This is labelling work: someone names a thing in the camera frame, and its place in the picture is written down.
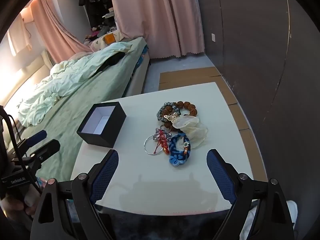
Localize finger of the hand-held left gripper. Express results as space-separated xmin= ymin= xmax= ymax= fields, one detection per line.
xmin=29 ymin=139 xmax=61 ymax=164
xmin=24 ymin=130 xmax=48 ymax=147

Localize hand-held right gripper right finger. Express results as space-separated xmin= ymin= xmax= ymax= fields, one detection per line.
xmin=206 ymin=149 xmax=295 ymax=240

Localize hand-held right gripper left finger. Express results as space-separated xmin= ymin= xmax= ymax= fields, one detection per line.
xmin=30 ymin=149 xmax=119 ymax=240

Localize black jewelry box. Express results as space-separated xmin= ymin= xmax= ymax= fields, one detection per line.
xmin=76 ymin=101 xmax=127 ymax=148

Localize silver bangle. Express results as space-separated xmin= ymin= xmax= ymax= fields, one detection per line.
xmin=144 ymin=134 xmax=167 ymax=155

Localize white organza scrunchie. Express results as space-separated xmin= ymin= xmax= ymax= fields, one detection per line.
xmin=171 ymin=115 xmax=208 ymax=148

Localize blue braided bracelet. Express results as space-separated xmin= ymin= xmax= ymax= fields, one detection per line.
xmin=168 ymin=133 xmax=192 ymax=167

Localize sparkly crystal bracelet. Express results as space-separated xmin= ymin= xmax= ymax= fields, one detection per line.
xmin=153 ymin=128 xmax=166 ymax=140

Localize red cord bracelet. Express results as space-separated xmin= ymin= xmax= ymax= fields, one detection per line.
xmin=154 ymin=129 xmax=173 ymax=155

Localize gold butterfly hair clip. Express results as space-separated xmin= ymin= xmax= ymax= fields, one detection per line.
xmin=164 ymin=113 xmax=181 ymax=124

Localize brown rudraksha bead bracelet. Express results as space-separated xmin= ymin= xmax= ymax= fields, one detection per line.
xmin=161 ymin=101 xmax=199 ymax=131

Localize grey bead bracelet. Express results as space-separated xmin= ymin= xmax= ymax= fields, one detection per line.
xmin=157 ymin=102 xmax=181 ymax=124

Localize person's left hand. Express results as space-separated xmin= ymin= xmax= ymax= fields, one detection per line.
xmin=0 ymin=186 xmax=41 ymax=221

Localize green bed blanket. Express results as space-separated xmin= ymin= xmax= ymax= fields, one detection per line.
xmin=0 ymin=37 xmax=151 ymax=183

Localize pale green duvet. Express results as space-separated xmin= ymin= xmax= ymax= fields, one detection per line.
xmin=18 ymin=42 xmax=133 ymax=127

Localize flat cardboard sheets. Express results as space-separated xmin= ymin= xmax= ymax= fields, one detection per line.
xmin=159 ymin=67 xmax=258 ymax=156

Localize draped pink curtain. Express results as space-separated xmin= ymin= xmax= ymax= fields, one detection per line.
xmin=30 ymin=0 xmax=93 ymax=64

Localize printed cream pillow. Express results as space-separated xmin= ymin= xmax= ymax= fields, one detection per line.
xmin=89 ymin=31 xmax=131 ymax=53

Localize pile of plush toys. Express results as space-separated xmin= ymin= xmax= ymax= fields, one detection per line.
xmin=84 ymin=24 xmax=118 ymax=43

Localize hanging dark clothes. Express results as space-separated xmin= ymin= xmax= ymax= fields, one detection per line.
xmin=79 ymin=0 xmax=111 ymax=28

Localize wide pink curtain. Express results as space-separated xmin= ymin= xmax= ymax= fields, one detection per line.
xmin=107 ymin=0 xmax=207 ymax=59

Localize black cable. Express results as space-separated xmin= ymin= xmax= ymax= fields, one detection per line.
xmin=6 ymin=114 xmax=42 ymax=195

